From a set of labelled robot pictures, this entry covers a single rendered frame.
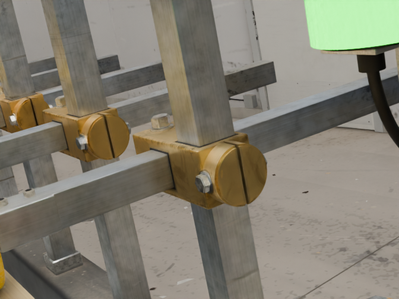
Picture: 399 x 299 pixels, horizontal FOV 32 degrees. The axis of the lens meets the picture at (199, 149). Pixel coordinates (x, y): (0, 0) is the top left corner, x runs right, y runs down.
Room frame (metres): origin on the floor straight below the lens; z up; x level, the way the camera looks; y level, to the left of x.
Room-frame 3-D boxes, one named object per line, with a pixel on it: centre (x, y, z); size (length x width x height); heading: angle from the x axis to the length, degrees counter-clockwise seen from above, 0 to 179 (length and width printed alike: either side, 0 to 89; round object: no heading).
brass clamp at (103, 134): (0.78, 0.13, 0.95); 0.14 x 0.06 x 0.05; 29
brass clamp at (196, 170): (0.57, 0.00, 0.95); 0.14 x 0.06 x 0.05; 29
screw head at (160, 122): (0.61, 0.03, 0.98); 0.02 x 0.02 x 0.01
